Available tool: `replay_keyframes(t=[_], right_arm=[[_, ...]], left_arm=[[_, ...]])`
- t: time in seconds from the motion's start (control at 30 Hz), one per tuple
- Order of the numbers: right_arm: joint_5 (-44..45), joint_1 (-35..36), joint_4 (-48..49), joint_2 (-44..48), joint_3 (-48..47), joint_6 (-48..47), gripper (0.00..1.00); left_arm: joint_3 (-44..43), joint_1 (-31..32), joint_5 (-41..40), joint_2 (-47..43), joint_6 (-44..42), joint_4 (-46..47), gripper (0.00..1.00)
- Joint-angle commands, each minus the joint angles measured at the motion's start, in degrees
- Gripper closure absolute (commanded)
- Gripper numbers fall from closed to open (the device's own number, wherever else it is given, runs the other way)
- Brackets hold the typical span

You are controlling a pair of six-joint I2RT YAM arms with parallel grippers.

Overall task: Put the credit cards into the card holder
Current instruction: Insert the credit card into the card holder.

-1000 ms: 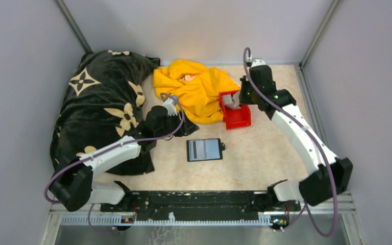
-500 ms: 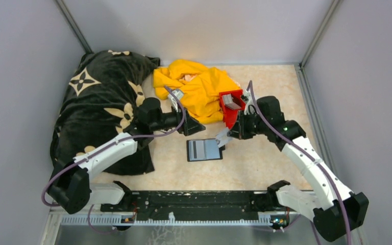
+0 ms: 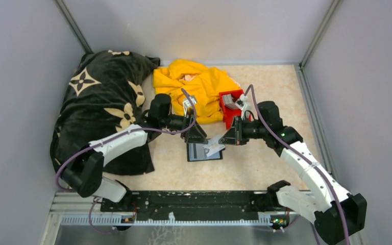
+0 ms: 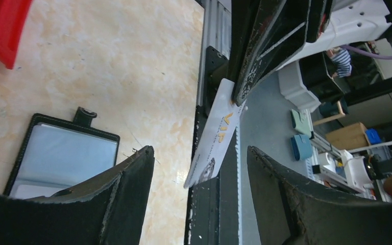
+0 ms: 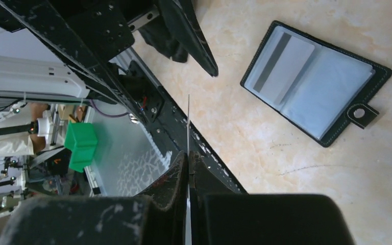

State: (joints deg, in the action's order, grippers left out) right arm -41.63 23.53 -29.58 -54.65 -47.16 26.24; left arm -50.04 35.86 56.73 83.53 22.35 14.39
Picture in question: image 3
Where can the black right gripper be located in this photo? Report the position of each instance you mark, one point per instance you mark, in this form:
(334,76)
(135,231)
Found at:
(235,136)

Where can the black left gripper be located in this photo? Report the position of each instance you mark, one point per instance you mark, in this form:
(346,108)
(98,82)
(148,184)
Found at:
(196,135)

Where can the white patterned credit card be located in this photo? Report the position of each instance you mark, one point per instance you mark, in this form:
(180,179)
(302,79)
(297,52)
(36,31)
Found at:
(213,146)

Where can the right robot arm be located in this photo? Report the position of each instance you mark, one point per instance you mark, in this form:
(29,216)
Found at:
(333,210)

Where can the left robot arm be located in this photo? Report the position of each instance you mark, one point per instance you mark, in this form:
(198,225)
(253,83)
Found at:
(83,171)

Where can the red plastic bin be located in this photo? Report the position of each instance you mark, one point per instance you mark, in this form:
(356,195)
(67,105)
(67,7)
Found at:
(244,108)

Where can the yellow jacket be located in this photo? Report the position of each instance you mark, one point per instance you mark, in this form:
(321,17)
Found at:
(202,82)

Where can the black floral blanket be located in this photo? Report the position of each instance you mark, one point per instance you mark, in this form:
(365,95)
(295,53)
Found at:
(103,97)

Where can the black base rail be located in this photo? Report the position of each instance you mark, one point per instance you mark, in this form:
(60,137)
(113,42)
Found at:
(192,206)

